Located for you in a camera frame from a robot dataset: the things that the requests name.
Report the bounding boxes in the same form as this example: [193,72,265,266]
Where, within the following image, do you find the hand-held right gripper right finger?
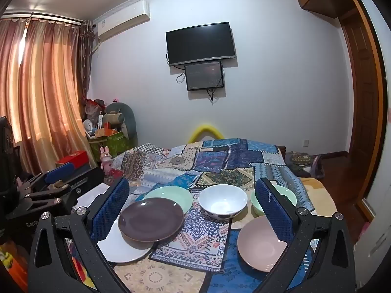
[255,177,356,293]

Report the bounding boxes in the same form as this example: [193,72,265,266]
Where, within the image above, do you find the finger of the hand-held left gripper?
[37,162,104,190]
[15,178,73,210]

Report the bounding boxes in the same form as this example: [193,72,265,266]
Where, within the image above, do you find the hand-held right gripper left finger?
[28,177,132,293]

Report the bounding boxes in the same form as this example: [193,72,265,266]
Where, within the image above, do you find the green bowl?
[250,185,297,217]

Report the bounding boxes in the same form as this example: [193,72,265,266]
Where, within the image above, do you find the pink bowl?
[237,215,289,273]

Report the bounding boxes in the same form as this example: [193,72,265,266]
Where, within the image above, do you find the white bowl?
[198,185,248,221]

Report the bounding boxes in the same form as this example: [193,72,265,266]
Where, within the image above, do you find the red box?
[55,150,90,169]

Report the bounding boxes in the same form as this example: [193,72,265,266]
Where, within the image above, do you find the white cloth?
[76,186,114,209]

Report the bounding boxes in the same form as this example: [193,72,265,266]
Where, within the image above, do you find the brown plate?
[118,197,184,242]

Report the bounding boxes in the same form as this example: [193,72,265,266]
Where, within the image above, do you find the white plate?
[97,214,153,263]

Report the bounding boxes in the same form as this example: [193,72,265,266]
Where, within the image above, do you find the pink bunny toy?
[100,146,113,175]

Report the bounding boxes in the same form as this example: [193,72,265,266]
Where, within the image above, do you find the orange printed cloth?
[0,241,29,293]

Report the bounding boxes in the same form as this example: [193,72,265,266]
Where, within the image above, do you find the green storage box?
[88,130,131,161]

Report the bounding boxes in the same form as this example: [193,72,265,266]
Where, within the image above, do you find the patterned slipper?
[290,152,313,163]

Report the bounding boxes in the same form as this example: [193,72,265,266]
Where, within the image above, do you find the green plate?
[143,186,193,216]

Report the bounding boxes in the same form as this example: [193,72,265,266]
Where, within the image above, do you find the red plastic bag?
[85,98,106,120]

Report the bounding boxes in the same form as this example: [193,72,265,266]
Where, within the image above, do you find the patchwork printed blanket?
[65,137,315,293]

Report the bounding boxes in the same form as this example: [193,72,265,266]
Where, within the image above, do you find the orange curtain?
[0,17,92,184]

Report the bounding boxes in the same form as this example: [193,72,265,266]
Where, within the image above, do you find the white plastic panel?
[367,215,391,258]

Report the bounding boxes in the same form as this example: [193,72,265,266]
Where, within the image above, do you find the brown patterned curtain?
[78,20,94,119]

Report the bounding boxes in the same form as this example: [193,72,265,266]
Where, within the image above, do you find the wooden door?
[337,6,385,219]

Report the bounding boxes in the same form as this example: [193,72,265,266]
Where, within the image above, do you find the small black monitor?
[185,61,225,91]

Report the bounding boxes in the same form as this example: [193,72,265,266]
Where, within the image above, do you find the white air conditioner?
[93,0,151,42]

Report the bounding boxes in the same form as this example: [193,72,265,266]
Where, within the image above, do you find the yellow foam ring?
[188,123,225,144]

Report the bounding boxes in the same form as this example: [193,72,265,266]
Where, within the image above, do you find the black wall television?
[165,22,237,67]

